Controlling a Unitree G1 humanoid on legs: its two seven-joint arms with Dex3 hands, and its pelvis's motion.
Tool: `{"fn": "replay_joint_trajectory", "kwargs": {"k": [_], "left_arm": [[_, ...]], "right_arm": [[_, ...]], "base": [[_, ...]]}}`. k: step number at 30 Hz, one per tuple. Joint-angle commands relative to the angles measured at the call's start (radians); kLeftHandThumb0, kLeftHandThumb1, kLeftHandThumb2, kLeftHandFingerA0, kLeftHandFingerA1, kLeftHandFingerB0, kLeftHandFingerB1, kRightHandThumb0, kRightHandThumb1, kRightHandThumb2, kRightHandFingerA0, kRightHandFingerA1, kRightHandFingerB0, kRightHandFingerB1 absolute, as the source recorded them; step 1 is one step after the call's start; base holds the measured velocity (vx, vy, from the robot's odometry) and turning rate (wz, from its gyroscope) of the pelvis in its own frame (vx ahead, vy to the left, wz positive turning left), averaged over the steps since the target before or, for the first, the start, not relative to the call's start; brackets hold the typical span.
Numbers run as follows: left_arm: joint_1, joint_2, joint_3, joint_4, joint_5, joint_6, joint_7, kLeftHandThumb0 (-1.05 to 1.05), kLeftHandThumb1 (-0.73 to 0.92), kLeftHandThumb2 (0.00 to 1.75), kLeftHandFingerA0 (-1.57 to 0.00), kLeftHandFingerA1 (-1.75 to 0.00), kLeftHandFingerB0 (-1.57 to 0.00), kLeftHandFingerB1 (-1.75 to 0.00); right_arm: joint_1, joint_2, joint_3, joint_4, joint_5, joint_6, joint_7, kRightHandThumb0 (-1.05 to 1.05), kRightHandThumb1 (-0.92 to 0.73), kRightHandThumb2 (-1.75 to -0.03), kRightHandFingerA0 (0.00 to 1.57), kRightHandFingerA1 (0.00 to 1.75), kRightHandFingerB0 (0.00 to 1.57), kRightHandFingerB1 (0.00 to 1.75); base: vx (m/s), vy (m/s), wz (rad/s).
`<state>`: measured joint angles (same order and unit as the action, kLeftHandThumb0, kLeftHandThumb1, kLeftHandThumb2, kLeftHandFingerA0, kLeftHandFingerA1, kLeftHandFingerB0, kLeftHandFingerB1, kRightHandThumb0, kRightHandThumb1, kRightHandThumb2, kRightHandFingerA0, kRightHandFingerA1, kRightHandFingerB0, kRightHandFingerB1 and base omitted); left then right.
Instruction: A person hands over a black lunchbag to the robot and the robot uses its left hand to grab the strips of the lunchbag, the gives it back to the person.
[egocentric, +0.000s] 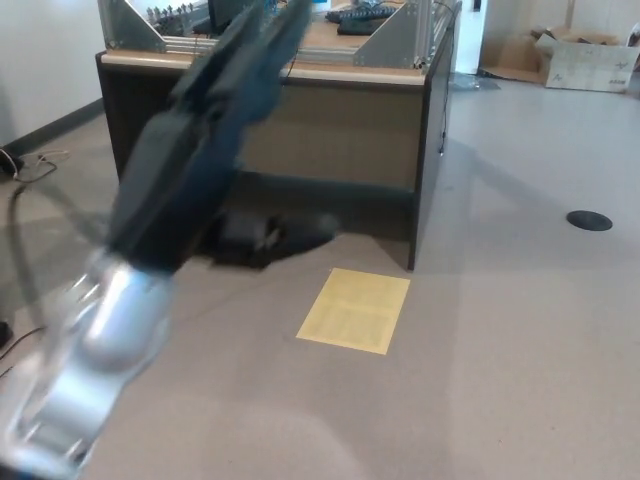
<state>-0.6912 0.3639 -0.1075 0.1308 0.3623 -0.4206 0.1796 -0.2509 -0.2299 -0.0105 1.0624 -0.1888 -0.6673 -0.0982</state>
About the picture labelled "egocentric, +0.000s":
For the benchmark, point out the dark desk with beige top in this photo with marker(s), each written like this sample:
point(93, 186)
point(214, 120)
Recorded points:
point(350, 140)

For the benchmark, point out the black monitor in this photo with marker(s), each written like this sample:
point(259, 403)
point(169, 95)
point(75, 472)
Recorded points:
point(220, 12)

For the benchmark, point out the black round floor cover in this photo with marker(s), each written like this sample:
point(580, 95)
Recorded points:
point(589, 221)

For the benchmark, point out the white box with black marker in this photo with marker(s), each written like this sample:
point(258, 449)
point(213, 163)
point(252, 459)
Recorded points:
point(320, 4)

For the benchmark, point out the clear plastic sheet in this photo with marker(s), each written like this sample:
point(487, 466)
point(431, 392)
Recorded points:
point(475, 84)

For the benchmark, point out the flattened brown cardboard box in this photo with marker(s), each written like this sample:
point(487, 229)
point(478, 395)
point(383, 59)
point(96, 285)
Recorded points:
point(512, 60)

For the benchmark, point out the yellow paper sheet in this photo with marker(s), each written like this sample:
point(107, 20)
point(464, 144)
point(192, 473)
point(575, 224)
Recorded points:
point(354, 312)

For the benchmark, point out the open white cardboard box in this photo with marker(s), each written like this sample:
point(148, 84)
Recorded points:
point(585, 65)

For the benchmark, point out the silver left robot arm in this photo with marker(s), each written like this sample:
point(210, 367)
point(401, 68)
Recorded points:
point(100, 350)

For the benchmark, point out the black block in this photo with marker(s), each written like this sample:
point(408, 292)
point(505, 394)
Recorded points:
point(4, 332)

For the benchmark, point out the aluminium profile frame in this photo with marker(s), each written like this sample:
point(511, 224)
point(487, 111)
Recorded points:
point(135, 30)

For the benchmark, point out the black round object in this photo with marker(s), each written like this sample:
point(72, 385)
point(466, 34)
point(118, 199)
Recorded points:
point(7, 164)

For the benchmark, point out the black flat keyboard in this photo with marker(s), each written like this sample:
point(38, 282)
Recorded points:
point(356, 28)

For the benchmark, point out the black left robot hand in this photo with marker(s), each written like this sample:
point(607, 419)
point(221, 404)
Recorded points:
point(175, 190)

